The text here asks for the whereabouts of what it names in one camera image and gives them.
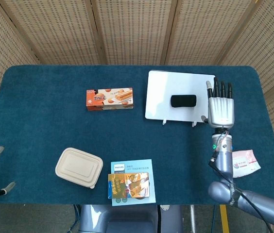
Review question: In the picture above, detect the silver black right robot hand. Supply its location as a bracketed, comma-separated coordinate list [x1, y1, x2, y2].
[201, 77, 235, 129]

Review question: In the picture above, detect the black felt blue-backed eraser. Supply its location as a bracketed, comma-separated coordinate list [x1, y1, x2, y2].
[171, 94, 197, 108]

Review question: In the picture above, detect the white board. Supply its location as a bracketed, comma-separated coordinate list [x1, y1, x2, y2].
[144, 70, 216, 124]

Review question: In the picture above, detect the pink wet wipes pack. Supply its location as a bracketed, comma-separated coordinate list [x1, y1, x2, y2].
[231, 150, 261, 179]

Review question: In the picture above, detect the teal carpet table cover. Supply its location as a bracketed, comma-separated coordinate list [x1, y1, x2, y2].
[0, 65, 274, 206]

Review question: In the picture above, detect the beige pulp lunch container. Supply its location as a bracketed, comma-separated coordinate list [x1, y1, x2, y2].
[55, 147, 103, 189]

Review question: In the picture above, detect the light blue Philips box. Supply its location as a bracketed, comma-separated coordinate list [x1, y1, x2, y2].
[110, 159, 157, 207]

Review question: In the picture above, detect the yellow floor tape strip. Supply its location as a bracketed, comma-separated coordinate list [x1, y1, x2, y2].
[219, 204, 230, 233]

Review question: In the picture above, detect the silver metal table leg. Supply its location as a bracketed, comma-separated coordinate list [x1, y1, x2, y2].
[189, 205, 196, 233]

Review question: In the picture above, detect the orange egg roll snack box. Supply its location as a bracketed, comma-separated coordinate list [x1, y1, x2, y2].
[86, 87, 134, 112]

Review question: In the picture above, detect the orange snack packet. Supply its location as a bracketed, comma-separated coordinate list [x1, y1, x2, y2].
[107, 172, 152, 200]

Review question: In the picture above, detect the woven rattan folding screen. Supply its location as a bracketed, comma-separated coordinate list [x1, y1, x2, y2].
[0, 0, 274, 233]

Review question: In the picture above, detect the grey-blue robot torso base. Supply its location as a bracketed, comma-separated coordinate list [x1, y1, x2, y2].
[78, 204, 184, 233]

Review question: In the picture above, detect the blue cable bundle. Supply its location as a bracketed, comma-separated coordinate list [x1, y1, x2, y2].
[72, 204, 81, 233]

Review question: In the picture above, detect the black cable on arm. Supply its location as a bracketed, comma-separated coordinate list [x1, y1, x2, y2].
[208, 159, 274, 233]

